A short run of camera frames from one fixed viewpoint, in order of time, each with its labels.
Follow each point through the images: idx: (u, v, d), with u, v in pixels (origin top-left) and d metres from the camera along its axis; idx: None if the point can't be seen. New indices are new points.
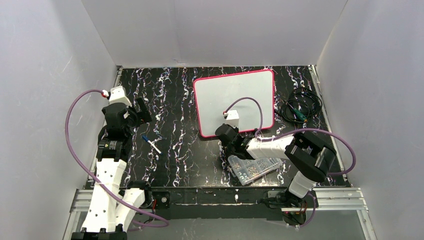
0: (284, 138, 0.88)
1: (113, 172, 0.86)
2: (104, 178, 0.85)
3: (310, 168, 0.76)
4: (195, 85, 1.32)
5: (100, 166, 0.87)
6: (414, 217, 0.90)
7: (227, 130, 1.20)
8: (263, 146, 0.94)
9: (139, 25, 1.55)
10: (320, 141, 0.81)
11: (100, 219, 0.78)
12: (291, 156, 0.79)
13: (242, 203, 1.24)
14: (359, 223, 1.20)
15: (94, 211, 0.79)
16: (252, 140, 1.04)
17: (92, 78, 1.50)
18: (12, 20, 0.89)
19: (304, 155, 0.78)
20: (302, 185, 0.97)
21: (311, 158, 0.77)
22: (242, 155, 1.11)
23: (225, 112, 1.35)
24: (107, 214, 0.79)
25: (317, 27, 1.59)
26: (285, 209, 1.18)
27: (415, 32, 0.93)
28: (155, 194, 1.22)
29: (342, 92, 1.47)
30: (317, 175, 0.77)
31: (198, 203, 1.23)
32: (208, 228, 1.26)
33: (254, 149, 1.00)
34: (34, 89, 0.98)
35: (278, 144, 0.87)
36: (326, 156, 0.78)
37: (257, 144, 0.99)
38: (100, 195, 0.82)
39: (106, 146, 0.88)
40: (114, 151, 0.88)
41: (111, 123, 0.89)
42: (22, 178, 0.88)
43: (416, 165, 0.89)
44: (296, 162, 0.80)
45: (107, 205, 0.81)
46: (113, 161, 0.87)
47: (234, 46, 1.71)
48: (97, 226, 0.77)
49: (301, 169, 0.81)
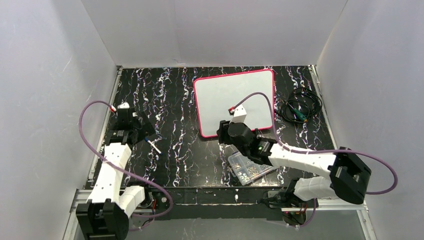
0: (322, 155, 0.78)
1: (120, 154, 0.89)
2: (111, 158, 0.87)
3: (355, 194, 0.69)
4: (195, 84, 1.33)
5: (108, 149, 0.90)
6: (414, 217, 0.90)
7: (244, 130, 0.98)
8: (294, 158, 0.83)
9: (139, 25, 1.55)
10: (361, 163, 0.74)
11: (105, 192, 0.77)
12: (336, 180, 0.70)
13: (242, 203, 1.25)
14: (359, 224, 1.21)
15: (99, 186, 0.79)
16: (276, 146, 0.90)
17: (92, 79, 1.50)
18: (13, 20, 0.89)
19: (350, 179, 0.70)
20: (316, 193, 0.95)
21: (355, 182, 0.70)
22: (258, 160, 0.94)
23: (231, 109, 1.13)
24: (114, 187, 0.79)
25: (317, 27, 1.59)
26: (285, 209, 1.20)
27: (414, 32, 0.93)
28: (155, 194, 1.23)
29: (342, 93, 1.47)
30: (356, 199, 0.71)
31: (198, 203, 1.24)
32: (208, 228, 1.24)
33: (279, 159, 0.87)
34: (34, 89, 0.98)
35: (316, 162, 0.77)
36: (365, 179, 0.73)
37: (283, 153, 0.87)
38: (107, 171, 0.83)
39: (113, 134, 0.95)
40: (120, 138, 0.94)
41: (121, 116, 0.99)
42: (22, 178, 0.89)
43: (415, 164, 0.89)
44: (336, 185, 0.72)
45: (114, 180, 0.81)
46: (121, 144, 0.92)
47: (234, 46, 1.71)
48: (103, 197, 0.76)
49: (336, 190, 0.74)
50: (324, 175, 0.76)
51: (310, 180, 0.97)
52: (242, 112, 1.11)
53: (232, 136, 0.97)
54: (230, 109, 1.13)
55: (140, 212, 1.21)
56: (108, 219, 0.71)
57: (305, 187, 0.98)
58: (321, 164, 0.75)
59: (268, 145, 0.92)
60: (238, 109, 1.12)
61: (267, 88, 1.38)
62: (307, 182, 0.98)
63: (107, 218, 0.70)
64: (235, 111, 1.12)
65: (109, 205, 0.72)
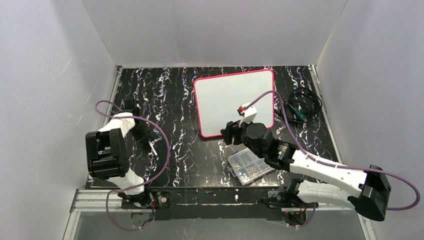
0: (351, 172, 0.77)
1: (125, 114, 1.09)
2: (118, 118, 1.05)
3: (379, 213, 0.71)
4: (195, 84, 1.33)
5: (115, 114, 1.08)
6: (415, 217, 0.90)
7: (266, 133, 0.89)
8: (320, 170, 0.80)
9: (139, 25, 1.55)
10: (387, 182, 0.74)
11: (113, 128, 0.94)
12: (366, 199, 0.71)
13: (242, 203, 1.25)
14: (359, 223, 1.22)
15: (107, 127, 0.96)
16: (298, 153, 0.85)
17: (92, 78, 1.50)
18: (13, 20, 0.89)
19: (379, 199, 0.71)
20: (322, 198, 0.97)
21: (382, 202, 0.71)
22: (276, 165, 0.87)
23: (241, 111, 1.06)
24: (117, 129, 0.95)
25: (317, 27, 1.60)
26: (285, 209, 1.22)
27: (414, 32, 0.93)
28: (155, 194, 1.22)
29: (342, 92, 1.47)
30: (377, 217, 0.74)
31: (198, 203, 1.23)
32: (208, 228, 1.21)
33: (301, 169, 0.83)
34: (34, 89, 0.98)
35: (345, 178, 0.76)
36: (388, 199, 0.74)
37: (307, 163, 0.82)
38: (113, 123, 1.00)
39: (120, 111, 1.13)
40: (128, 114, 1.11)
41: (127, 104, 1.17)
42: (22, 179, 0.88)
43: (415, 165, 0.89)
44: (363, 203, 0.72)
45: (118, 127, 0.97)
46: (126, 113, 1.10)
47: (234, 46, 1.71)
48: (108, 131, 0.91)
49: (359, 207, 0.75)
50: (348, 190, 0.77)
51: (321, 187, 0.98)
52: (253, 110, 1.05)
53: (253, 139, 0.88)
54: (239, 110, 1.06)
55: (140, 212, 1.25)
56: (113, 140, 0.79)
57: (313, 192, 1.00)
58: (350, 181, 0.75)
59: (288, 150, 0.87)
60: (248, 109, 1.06)
61: (271, 88, 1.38)
62: (315, 188, 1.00)
63: (113, 140, 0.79)
64: (245, 110, 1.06)
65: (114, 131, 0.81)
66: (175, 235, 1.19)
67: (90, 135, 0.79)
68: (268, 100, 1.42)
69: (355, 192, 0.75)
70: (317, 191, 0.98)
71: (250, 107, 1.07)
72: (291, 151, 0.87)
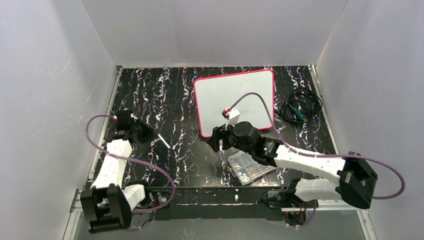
0: (331, 159, 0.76)
1: (122, 147, 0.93)
2: (113, 150, 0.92)
3: (362, 199, 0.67)
4: (195, 84, 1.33)
5: (109, 145, 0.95)
6: (415, 217, 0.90)
7: (251, 130, 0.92)
8: (300, 161, 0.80)
9: (140, 25, 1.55)
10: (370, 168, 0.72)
11: (109, 179, 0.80)
12: (345, 185, 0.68)
13: (242, 203, 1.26)
14: (359, 223, 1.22)
15: (101, 174, 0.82)
16: (282, 147, 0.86)
17: (92, 78, 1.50)
18: (12, 20, 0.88)
19: (358, 185, 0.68)
20: (316, 194, 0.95)
21: (363, 187, 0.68)
22: (263, 161, 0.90)
23: (225, 113, 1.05)
24: (116, 174, 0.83)
25: (317, 27, 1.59)
26: (285, 209, 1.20)
27: (414, 31, 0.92)
28: (155, 194, 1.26)
29: (342, 93, 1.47)
30: (363, 206, 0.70)
31: (198, 203, 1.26)
32: (208, 228, 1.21)
33: (284, 162, 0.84)
34: (34, 89, 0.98)
35: (324, 166, 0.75)
36: (371, 185, 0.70)
37: (289, 155, 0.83)
38: (110, 162, 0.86)
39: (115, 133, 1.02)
40: (121, 136, 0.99)
41: (121, 118, 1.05)
42: (21, 179, 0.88)
43: (416, 165, 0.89)
44: (343, 190, 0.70)
45: (117, 168, 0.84)
46: (122, 140, 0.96)
47: (234, 46, 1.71)
48: (107, 182, 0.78)
49: (344, 196, 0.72)
50: (331, 179, 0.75)
51: (314, 182, 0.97)
52: (236, 112, 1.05)
53: (238, 136, 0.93)
54: (223, 113, 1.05)
55: (139, 212, 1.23)
56: (113, 204, 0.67)
57: (307, 189, 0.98)
58: (330, 169, 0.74)
59: (274, 145, 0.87)
60: (232, 111, 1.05)
61: (272, 88, 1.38)
62: (310, 183, 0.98)
63: (111, 202, 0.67)
64: (229, 113, 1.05)
65: (111, 190, 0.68)
66: (175, 235, 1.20)
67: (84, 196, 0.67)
68: (251, 100, 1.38)
69: (336, 180, 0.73)
70: (310, 187, 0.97)
71: (233, 108, 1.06)
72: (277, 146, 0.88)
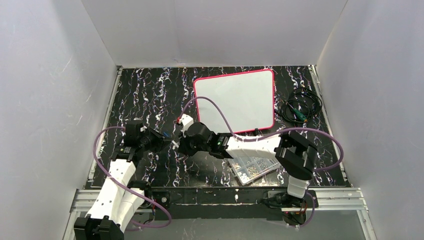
0: (270, 139, 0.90)
1: (123, 170, 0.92)
2: (115, 174, 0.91)
3: (301, 169, 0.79)
4: (195, 84, 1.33)
5: (113, 165, 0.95)
6: (415, 217, 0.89)
7: (202, 129, 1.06)
8: (245, 147, 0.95)
9: (139, 25, 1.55)
10: (305, 140, 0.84)
11: (105, 208, 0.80)
12: (282, 159, 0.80)
13: (242, 203, 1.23)
14: (359, 223, 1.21)
15: (98, 203, 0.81)
16: (231, 139, 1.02)
17: (92, 78, 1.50)
18: (13, 21, 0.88)
19: (294, 157, 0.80)
20: (295, 184, 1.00)
21: (300, 159, 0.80)
22: (219, 155, 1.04)
23: (177, 119, 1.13)
24: (113, 204, 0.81)
25: (317, 27, 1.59)
26: (285, 209, 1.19)
27: (414, 31, 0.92)
28: (155, 194, 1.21)
29: (342, 93, 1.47)
30: (306, 175, 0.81)
31: (198, 203, 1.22)
32: (208, 228, 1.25)
33: (235, 150, 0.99)
34: (34, 90, 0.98)
35: (265, 146, 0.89)
36: (309, 155, 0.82)
37: (237, 144, 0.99)
38: (108, 188, 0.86)
39: (121, 150, 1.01)
40: (126, 155, 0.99)
41: (129, 132, 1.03)
42: (21, 179, 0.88)
43: (415, 165, 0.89)
44: (286, 165, 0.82)
45: (114, 196, 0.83)
46: (125, 162, 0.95)
47: (234, 46, 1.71)
48: (101, 213, 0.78)
49: (291, 171, 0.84)
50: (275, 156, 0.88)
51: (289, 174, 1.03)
52: (188, 119, 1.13)
53: (190, 136, 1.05)
54: (176, 121, 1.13)
55: (140, 212, 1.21)
56: (104, 236, 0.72)
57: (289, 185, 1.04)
58: (268, 148, 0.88)
59: (226, 139, 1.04)
60: (184, 117, 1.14)
61: (272, 89, 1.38)
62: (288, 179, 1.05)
63: (102, 235, 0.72)
64: (182, 120, 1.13)
65: (104, 223, 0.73)
66: (175, 235, 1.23)
67: (78, 224, 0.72)
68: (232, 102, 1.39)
69: None
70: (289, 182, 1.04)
71: (185, 115, 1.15)
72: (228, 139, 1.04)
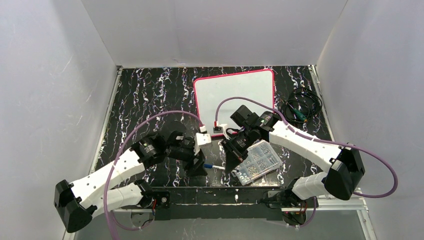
0: (326, 145, 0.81)
1: (128, 166, 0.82)
2: (119, 164, 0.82)
3: (343, 188, 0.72)
4: (195, 84, 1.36)
5: (124, 154, 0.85)
6: (415, 217, 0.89)
7: (240, 109, 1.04)
8: (294, 141, 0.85)
9: (140, 25, 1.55)
10: (360, 163, 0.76)
11: (86, 190, 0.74)
12: (333, 171, 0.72)
13: (242, 203, 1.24)
14: (359, 223, 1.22)
15: (86, 180, 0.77)
16: (280, 125, 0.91)
17: (92, 78, 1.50)
18: (12, 20, 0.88)
19: (345, 173, 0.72)
20: (313, 192, 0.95)
21: (349, 181, 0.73)
22: (256, 131, 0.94)
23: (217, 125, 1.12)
24: (94, 191, 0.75)
25: (318, 27, 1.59)
26: (285, 209, 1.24)
27: (414, 32, 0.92)
28: (155, 194, 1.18)
29: (342, 93, 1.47)
30: (343, 195, 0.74)
31: (198, 204, 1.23)
32: (208, 228, 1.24)
33: (280, 138, 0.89)
34: (34, 90, 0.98)
35: (318, 151, 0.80)
36: (357, 178, 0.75)
37: (286, 133, 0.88)
38: (103, 172, 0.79)
39: (144, 144, 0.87)
40: (143, 153, 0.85)
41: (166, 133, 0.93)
42: (22, 179, 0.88)
43: (415, 165, 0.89)
44: (330, 177, 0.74)
45: (100, 185, 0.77)
46: (137, 159, 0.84)
47: (234, 46, 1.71)
48: (79, 193, 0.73)
49: (327, 183, 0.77)
50: (320, 163, 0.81)
51: (307, 178, 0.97)
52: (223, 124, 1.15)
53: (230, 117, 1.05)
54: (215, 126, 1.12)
55: (140, 212, 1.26)
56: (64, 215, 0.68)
57: (301, 185, 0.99)
58: (323, 155, 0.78)
59: (271, 119, 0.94)
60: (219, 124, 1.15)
61: (273, 89, 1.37)
62: (303, 181, 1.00)
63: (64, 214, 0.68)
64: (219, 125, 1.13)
65: (71, 205, 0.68)
66: (175, 235, 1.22)
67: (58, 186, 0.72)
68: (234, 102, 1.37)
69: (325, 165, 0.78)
70: (303, 183, 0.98)
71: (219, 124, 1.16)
72: (274, 121, 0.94)
